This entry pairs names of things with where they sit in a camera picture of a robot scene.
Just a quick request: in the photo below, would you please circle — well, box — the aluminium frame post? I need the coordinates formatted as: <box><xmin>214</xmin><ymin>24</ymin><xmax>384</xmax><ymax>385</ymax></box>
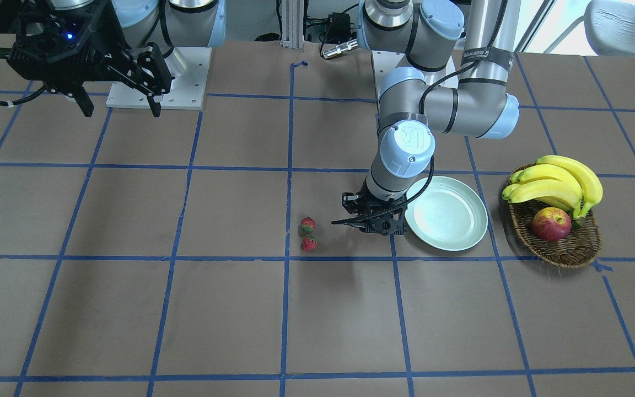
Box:
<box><xmin>279</xmin><ymin>0</ymin><xmax>305</xmax><ymax>52</ymax></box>

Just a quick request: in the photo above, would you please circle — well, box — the yellow banana bunch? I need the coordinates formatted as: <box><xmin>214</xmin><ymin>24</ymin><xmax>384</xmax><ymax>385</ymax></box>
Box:
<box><xmin>501</xmin><ymin>155</ymin><xmax>604</xmax><ymax>219</ymax></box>

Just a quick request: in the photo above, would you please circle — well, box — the light green plate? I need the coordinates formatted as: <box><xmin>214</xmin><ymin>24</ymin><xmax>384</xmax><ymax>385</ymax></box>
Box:
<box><xmin>405</xmin><ymin>176</ymin><xmax>488</xmax><ymax>251</ymax></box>

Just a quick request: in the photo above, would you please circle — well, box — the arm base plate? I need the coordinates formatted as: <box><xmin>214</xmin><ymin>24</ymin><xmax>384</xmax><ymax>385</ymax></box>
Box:
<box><xmin>106</xmin><ymin>47</ymin><xmax>212</xmax><ymax>111</ymax></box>
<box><xmin>372</xmin><ymin>51</ymin><xmax>456</xmax><ymax>96</ymax></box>

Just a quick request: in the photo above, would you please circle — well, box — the red apple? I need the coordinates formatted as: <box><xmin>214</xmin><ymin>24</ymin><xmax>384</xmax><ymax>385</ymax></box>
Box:
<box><xmin>530</xmin><ymin>207</ymin><xmax>572</xmax><ymax>242</ymax></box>

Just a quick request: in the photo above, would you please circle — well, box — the strawberry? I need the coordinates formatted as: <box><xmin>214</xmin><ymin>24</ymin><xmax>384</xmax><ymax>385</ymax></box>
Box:
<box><xmin>299</xmin><ymin>217</ymin><xmax>316</xmax><ymax>234</ymax></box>
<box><xmin>300</xmin><ymin>235</ymin><xmax>318</xmax><ymax>252</ymax></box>

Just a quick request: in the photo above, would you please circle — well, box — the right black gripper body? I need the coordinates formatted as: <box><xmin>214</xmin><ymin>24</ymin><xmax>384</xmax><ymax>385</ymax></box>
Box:
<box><xmin>8</xmin><ymin>1</ymin><xmax>173</xmax><ymax>99</ymax></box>

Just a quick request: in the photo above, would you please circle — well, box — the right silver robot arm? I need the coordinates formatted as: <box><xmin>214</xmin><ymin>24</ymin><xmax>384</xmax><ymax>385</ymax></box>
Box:
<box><xmin>7</xmin><ymin>1</ymin><xmax>226</xmax><ymax>116</ymax></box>

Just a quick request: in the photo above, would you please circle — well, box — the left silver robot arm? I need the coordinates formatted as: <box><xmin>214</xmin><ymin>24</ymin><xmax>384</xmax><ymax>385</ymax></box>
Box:
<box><xmin>340</xmin><ymin>1</ymin><xmax>521</xmax><ymax>235</ymax></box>

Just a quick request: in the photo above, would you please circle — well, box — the strawberry bottom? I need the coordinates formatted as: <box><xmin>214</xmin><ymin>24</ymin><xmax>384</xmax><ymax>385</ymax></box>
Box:
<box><xmin>300</xmin><ymin>235</ymin><xmax>318</xmax><ymax>252</ymax></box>

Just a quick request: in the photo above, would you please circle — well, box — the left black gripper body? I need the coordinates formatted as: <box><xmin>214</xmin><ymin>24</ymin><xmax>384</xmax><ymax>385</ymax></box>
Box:
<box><xmin>342</xmin><ymin>184</ymin><xmax>408</xmax><ymax>235</ymax></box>

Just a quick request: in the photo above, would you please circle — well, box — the wicker basket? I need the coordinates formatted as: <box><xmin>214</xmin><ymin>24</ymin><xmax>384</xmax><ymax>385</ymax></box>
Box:
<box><xmin>506</xmin><ymin>164</ymin><xmax>602</xmax><ymax>269</ymax></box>

